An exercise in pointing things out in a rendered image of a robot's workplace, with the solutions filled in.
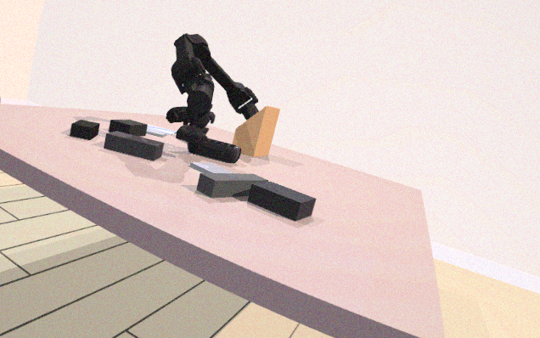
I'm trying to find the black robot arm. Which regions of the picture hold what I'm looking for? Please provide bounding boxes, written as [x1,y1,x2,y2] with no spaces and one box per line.
[166,33,259,125]

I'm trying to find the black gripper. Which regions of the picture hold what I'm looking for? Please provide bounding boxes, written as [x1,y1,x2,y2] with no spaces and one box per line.
[176,103,216,153]

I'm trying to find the dark grey controller unit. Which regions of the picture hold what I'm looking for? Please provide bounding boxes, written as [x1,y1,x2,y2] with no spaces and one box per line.
[193,137,241,163]

